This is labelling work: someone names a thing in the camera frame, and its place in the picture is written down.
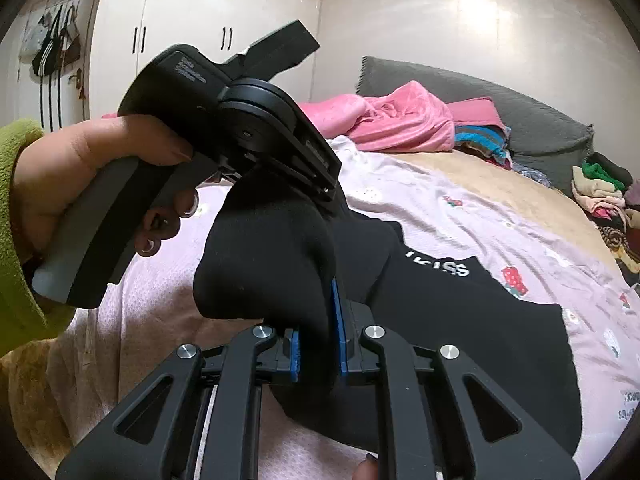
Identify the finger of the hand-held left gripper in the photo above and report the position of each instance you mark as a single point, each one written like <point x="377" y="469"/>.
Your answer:
<point x="320" y="162"/>

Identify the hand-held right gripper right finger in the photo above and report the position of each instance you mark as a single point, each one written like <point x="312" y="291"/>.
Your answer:
<point x="341" y="325"/>

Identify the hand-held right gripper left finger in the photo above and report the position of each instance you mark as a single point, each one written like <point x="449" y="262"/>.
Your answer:
<point x="295" y="357"/>

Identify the black top with orange cuffs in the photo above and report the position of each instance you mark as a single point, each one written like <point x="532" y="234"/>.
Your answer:
<point x="450" y="320"/>

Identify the person's left forearm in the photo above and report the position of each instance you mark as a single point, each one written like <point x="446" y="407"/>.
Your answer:
<point x="15" y="270"/>

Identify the pile of mixed clothes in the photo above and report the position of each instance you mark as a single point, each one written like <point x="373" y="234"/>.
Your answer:
<point x="600" y="185"/>

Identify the person's right hand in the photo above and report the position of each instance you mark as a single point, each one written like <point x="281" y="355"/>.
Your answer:
<point x="367" y="467"/>

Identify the person's left hand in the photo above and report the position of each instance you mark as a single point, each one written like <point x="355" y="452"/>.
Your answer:
<point x="60" y="170"/>

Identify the white wardrobe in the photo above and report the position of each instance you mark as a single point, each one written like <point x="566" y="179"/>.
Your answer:
<point x="175" y="5"/>

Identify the pink fleece blanket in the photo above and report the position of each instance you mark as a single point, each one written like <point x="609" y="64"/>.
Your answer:
<point x="400" y="120"/>

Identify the brown hanging bag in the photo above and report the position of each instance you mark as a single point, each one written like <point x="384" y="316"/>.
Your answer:
<point x="72" y="42"/>

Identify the black striped hanging bag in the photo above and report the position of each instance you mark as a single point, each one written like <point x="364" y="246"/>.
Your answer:
<point x="47" y="52"/>

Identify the white door with black stripes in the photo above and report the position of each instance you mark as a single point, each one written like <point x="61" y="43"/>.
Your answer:
<point x="30" y="95"/>

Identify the white hanging bag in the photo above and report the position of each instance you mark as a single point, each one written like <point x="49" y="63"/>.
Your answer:
<point x="31" y="35"/>

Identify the teal striped cloth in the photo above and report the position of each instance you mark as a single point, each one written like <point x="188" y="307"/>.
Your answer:
<point x="480" y="142"/>

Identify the lilac printed bed sheet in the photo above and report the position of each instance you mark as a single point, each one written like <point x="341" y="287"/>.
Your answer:
<point x="500" y="240"/>

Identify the beige fuzzy blanket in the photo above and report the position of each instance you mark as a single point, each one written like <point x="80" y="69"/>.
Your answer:
<point x="500" y="180"/>

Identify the blue patterned cloth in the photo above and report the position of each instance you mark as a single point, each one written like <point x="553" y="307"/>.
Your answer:
<point x="532" y="174"/>

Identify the grey cushion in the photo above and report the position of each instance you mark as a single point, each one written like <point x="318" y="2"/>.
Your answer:
<point x="540" y="125"/>

